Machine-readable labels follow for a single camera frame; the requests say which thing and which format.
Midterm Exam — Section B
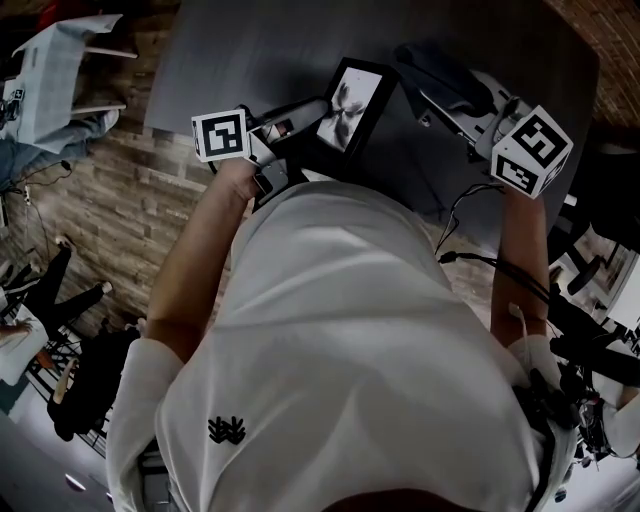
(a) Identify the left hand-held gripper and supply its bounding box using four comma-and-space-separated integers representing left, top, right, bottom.
191, 96, 333, 207

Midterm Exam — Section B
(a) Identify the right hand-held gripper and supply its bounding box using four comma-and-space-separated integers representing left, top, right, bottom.
417, 68, 574, 200

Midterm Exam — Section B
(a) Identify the black framed picture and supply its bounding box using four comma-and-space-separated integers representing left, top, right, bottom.
302, 56, 416, 174

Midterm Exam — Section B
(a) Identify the person's right forearm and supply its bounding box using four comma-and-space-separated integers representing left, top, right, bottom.
489, 184, 551, 346

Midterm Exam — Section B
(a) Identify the person's left forearm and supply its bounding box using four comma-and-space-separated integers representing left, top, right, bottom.
144, 159, 259, 364

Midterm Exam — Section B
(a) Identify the black office chair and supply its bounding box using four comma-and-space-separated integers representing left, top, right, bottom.
549, 144, 640, 301

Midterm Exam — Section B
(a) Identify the dark grey table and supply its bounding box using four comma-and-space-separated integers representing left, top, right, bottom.
144, 0, 601, 251

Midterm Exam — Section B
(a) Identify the person's white shirt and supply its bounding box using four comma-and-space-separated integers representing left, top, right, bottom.
105, 179, 576, 512

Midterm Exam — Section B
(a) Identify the table with light blue cloth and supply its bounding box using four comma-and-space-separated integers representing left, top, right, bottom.
0, 13, 140, 151

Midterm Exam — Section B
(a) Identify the spare grey gripper device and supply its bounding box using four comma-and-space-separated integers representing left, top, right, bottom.
0, 87, 27, 120

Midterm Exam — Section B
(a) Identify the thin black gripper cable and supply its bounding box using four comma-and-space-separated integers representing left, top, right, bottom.
433, 182, 507, 257

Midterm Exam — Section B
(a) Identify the thick black cable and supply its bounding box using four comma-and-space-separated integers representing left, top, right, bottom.
437, 249, 559, 304

